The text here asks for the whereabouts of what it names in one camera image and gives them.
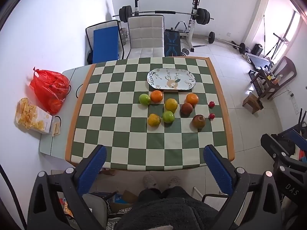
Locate small wooden stool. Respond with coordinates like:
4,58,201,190
242,92,264,114

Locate white squat rack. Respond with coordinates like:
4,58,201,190
133,0,202,53

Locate white padded chair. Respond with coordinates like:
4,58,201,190
126,14,166,59

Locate black stand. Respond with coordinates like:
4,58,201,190
264,32,290,60

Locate cardboard box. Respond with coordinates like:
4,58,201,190
109,189,138,211

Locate clear water jug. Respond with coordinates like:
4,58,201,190
119,28,127,46

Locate black speaker box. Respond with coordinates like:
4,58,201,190
253,44,264,57

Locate white floral oval plate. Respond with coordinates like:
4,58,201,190
147,68,196,91

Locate chip snack box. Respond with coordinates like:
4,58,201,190
15,97,54,135

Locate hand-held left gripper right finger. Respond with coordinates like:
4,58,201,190
203,144,282,230

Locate long barbell with small plates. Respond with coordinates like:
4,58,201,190
207,31,251,54

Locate dark wooden chair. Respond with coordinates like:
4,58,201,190
249,56,297,101

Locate black blue weight bench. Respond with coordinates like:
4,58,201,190
164,28,181,57

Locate orange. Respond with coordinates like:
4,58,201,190
150,90,164,103
186,93,199,106

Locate dark red apple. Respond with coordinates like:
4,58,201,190
181,103,193,115
191,114,206,128

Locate grey fluffy slipper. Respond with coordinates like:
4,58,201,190
168,175,182,188
143,174,157,188

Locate person's dark fleece clothing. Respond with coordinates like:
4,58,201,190
114,186,219,230

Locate green white checkered tablecloth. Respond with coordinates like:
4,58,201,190
65,57,235,172

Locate white power strip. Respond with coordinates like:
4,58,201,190
289,90,299,113

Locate yellow orange citrus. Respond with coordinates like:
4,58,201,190
147,113,161,127
164,98,178,113

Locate red plastic bag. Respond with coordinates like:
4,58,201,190
29,67,72,115

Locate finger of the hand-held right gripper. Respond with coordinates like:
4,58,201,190
261,134,292,166
279,125,307,149

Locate barbell with black plates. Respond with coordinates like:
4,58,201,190
119,5,215,25

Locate black cable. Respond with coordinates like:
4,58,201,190
75,83,85,99

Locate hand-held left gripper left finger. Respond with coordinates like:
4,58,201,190
27,144,107,230

